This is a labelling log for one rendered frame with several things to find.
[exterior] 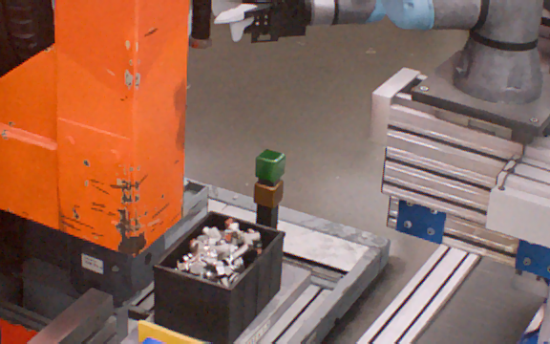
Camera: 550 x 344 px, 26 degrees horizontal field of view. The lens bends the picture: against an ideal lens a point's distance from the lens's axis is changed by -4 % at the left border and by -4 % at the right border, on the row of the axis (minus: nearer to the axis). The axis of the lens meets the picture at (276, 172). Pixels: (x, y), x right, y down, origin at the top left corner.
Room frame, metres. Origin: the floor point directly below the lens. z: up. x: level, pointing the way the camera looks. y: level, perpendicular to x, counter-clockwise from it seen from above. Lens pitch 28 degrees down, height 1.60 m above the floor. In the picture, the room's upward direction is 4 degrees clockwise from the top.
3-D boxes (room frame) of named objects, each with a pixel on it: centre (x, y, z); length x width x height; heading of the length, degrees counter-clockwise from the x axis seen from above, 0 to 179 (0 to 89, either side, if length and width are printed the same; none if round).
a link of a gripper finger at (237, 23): (2.02, 0.09, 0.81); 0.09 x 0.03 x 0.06; 146
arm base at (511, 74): (1.81, -0.36, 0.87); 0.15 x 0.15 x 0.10
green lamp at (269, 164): (1.81, 0.01, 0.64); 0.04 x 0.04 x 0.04; 65
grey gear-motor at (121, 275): (2.08, 0.43, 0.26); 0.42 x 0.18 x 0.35; 65
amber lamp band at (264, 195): (1.81, 0.01, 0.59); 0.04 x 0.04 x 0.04; 65
